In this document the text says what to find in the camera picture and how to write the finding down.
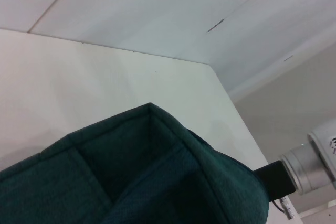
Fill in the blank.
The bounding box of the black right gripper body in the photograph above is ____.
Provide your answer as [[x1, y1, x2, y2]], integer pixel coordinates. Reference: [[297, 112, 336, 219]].
[[253, 161, 297, 201]]

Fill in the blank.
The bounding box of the dark teal insulated lunch bag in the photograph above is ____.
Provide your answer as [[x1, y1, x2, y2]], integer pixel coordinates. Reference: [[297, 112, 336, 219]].
[[0, 102, 271, 224]]

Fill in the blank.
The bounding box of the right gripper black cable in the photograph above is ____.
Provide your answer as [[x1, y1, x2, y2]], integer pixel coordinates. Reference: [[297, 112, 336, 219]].
[[271, 194, 294, 220]]

